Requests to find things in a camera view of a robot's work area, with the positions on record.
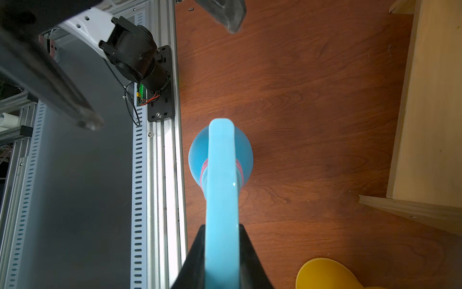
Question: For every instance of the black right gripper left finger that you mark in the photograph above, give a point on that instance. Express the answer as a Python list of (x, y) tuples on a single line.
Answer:
[(229, 13)]

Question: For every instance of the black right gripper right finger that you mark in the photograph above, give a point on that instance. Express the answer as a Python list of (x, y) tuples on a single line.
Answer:
[(202, 268)]

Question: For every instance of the yellow watering can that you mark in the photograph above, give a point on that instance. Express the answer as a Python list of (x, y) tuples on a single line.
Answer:
[(325, 273)]

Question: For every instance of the light blue spray bottle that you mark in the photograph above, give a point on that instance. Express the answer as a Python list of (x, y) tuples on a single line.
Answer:
[(218, 172)]

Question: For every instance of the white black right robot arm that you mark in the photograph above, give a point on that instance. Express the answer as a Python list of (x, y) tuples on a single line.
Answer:
[(101, 203)]

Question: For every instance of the light wooden shelf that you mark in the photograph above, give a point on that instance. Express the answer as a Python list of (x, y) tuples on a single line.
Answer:
[(425, 181)]

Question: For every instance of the aluminium front rail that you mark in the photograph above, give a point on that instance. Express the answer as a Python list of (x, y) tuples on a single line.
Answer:
[(168, 243)]

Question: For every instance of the perforated grey cable duct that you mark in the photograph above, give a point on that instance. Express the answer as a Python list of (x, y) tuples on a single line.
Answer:
[(138, 275)]

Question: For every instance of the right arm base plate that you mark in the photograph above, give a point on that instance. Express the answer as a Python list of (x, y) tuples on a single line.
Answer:
[(160, 87)]

